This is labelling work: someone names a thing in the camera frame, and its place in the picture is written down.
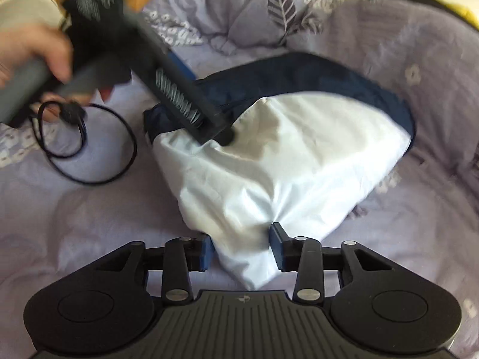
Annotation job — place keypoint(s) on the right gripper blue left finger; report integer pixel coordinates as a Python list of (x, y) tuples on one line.
[(182, 256)]

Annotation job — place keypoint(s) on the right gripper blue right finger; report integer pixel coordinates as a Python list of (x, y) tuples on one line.
[(302, 255)]

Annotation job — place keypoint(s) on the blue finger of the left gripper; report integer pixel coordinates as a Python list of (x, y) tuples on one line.
[(183, 68)]

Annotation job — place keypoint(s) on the navy white track jacket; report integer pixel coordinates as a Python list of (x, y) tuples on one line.
[(312, 140)]

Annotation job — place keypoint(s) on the person's left hand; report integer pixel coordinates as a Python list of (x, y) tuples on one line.
[(37, 59)]

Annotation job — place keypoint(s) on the white bin with bag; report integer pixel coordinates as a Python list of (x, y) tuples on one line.
[(16, 13)]

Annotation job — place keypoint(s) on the purple floral duvet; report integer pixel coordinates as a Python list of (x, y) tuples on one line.
[(423, 214)]

